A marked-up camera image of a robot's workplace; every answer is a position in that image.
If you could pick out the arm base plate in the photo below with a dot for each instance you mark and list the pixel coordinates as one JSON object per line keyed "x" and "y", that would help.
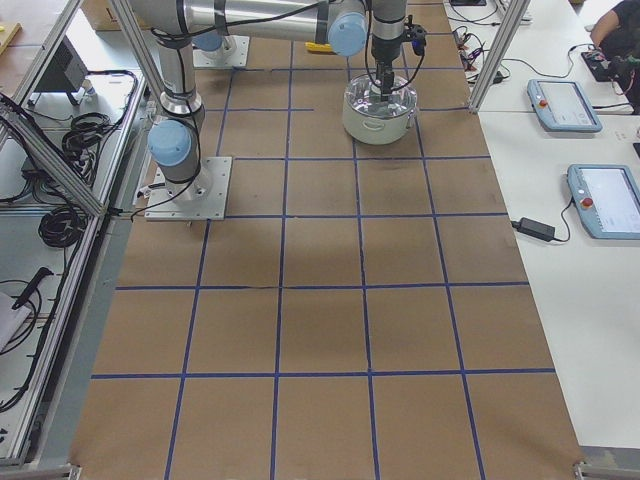
{"x": 237, "y": 60}
{"x": 205, "y": 199}

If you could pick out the upper blue teach pendant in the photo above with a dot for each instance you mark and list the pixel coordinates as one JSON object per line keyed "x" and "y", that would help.
{"x": 562, "y": 106}

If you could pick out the aluminium frame post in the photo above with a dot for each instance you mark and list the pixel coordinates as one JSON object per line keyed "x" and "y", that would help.
{"x": 500, "y": 44}

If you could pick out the person in black shirt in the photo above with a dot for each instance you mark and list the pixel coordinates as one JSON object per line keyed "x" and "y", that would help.
{"x": 616, "y": 33}

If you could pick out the lower blue teach pendant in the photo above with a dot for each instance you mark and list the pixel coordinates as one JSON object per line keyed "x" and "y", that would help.
{"x": 607, "y": 200}

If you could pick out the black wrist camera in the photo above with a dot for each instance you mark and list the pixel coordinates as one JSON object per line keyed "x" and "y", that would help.
{"x": 415, "y": 34}

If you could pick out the yellow corn cob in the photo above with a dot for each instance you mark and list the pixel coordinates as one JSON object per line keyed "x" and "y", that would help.
{"x": 318, "y": 48}

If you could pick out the black power adapter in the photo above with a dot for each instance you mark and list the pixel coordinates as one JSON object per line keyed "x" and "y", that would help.
{"x": 534, "y": 229}

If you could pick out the blue teach pendant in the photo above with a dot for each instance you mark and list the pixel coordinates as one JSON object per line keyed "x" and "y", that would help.
{"x": 562, "y": 106}
{"x": 607, "y": 200}

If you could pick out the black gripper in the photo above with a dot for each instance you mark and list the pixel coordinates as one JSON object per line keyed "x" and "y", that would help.
{"x": 384, "y": 49}

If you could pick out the glass pot lid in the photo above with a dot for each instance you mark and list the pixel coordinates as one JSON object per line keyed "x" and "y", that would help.
{"x": 364, "y": 97}

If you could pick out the pale green cooking pot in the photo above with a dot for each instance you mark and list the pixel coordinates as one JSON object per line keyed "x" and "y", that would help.
{"x": 374, "y": 131}

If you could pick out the aluminium frame rail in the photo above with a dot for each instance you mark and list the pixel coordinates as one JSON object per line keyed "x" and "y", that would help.
{"x": 45, "y": 154}

